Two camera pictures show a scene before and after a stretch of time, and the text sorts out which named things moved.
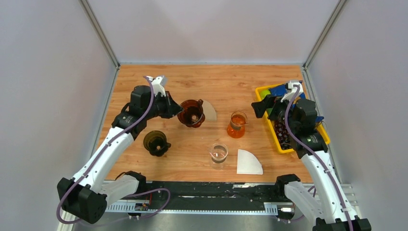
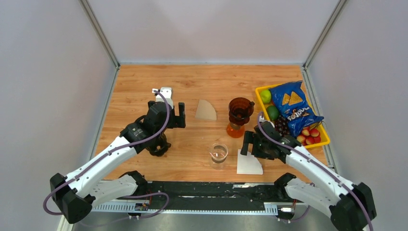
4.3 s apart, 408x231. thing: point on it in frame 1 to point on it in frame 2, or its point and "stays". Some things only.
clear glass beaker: [218, 152] stays
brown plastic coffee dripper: [192, 115] to [240, 109]
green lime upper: [263, 93] stays
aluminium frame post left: [87, 9] stays
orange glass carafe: [236, 129] stays
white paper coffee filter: [247, 163] stays
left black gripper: [172, 107] to [178, 121]
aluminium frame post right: [339, 6] stays
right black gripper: [260, 107] to [250, 137]
